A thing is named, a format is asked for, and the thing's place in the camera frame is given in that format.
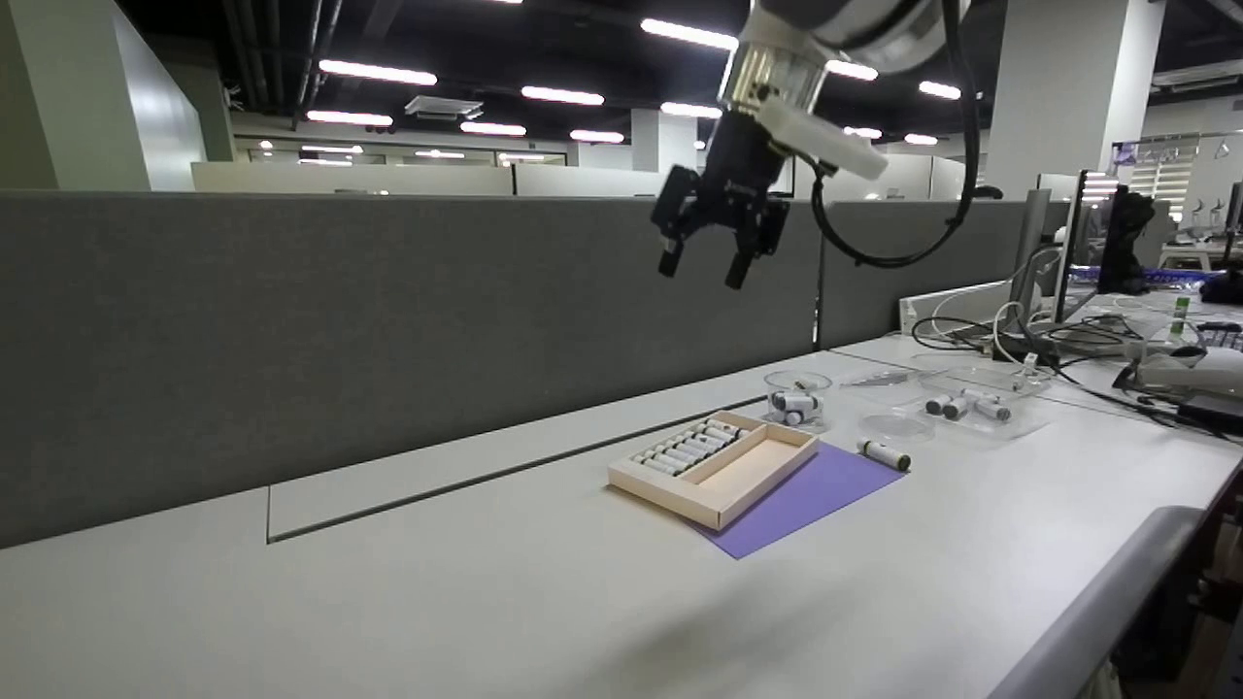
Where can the wooden block board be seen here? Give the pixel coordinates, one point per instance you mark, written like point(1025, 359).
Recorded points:
point(751, 482)

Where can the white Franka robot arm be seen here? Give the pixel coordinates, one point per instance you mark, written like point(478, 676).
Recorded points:
point(879, 21)

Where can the white office partition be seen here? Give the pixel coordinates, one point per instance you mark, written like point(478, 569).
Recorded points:
point(388, 182)

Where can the clear pen-like tube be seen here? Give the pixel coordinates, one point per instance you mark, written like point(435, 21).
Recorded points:
point(879, 384)

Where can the thin dark monitor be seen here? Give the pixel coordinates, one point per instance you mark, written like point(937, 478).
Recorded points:
point(1071, 247)

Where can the short gray partition panel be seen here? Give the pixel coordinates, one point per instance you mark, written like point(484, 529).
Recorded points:
point(905, 247)

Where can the gray monitor stand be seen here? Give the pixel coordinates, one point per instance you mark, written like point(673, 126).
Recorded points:
point(1034, 254)

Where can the small white green-capped bottle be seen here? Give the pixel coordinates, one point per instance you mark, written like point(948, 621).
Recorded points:
point(1181, 319)

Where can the purple paper mat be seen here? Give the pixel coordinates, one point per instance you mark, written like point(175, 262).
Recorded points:
point(810, 505)

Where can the ceiling strip light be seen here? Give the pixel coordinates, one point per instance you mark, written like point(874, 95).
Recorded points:
point(492, 131)
point(594, 134)
point(690, 34)
point(559, 95)
point(379, 70)
point(346, 120)

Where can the clear glass bowl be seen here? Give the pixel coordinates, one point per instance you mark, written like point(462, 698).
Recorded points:
point(796, 385)

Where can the black flat desk device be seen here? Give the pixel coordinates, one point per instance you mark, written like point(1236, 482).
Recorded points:
point(1198, 392)

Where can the white power strip box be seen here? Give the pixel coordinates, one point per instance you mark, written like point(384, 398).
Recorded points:
point(954, 307)

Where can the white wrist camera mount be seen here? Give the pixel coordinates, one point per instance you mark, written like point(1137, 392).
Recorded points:
point(838, 147)

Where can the large clear petri dish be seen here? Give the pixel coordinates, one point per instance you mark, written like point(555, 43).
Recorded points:
point(1023, 421)

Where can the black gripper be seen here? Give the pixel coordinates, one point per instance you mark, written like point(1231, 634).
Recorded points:
point(733, 182)

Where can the long gray partition panel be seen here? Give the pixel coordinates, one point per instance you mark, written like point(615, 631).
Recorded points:
point(324, 335)

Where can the black office chair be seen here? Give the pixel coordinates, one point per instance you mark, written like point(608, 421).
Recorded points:
point(1125, 237)

